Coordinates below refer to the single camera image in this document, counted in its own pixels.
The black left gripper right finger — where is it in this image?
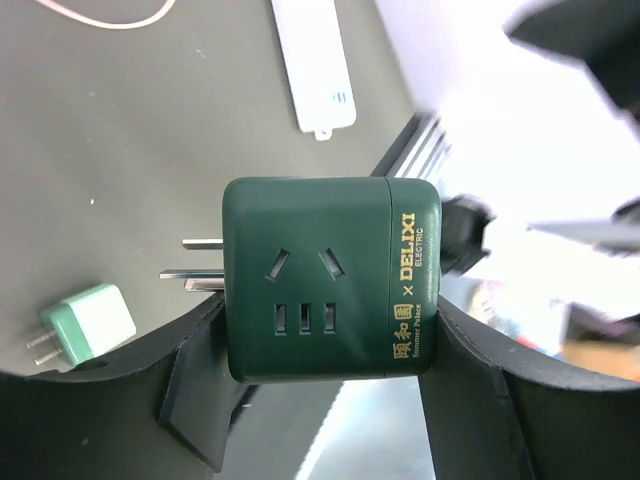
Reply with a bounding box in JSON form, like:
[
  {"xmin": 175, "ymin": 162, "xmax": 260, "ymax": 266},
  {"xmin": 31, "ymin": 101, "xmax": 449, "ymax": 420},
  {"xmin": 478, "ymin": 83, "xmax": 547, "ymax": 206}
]
[{"xmin": 418, "ymin": 299, "xmax": 639, "ymax": 479}]

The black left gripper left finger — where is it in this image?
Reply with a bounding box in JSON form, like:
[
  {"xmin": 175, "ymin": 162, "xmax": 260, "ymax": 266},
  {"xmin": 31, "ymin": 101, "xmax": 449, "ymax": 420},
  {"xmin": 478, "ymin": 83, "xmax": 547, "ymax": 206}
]
[{"xmin": 1, "ymin": 294, "xmax": 244, "ymax": 479}]

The light green plug adapter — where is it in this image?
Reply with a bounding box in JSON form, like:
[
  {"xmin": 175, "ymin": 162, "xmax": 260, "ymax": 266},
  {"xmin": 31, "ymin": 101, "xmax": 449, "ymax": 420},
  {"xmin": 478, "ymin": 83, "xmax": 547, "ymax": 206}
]
[{"xmin": 26, "ymin": 284, "xmax": 137, "ymax": 367}]

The dark green cube socket adapter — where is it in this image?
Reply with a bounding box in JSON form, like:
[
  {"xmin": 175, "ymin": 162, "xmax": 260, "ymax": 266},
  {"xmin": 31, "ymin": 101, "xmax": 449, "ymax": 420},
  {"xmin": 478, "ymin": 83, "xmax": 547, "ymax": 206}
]
[{"xmin": 163, "ymin": 177, "xmax": 442, "ymax": 383}]

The white multicolour power strip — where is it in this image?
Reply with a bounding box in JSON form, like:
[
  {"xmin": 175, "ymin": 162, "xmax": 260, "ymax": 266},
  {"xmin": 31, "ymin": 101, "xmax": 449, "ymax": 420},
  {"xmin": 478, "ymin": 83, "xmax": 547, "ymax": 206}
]
[{"xmin": 271, "ymin": 0, "xmax": 357, "ymax": 141}]

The pink charging cable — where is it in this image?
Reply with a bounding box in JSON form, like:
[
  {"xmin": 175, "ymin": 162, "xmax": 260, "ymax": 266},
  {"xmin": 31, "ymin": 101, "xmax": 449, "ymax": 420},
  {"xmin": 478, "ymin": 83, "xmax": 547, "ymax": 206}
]
[{"xmin": 34, "ymin": 0, "xmax": 177, "ymax": 30}]

